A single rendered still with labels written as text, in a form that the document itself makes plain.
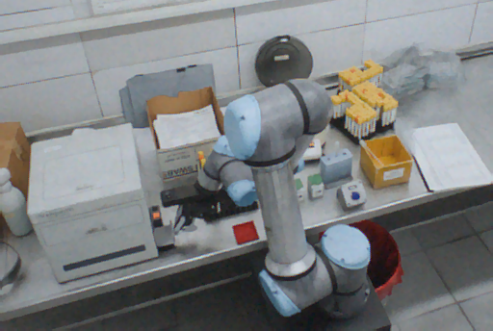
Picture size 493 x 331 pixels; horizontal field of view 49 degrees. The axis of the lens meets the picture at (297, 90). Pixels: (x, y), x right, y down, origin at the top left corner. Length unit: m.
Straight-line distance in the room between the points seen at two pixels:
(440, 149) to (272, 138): 1.04
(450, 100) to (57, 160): 1.45
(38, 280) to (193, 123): 0.70
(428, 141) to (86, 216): 1.17
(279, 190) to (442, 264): 1.75
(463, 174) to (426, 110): 0.37
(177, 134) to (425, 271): 1.39
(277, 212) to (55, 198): 0.62
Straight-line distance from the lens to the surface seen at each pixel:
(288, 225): 1.18
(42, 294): 1.73
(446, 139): 2.05
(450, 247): 2.87
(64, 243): 1.60
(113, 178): 1.52
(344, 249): 1.31
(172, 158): 1.83
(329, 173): 1.80
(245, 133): 1.03
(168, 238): 1.69
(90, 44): 1.95
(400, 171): 1.83
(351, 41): 2.20
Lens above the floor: 2.22
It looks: 37 degrees down
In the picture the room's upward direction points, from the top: straight up
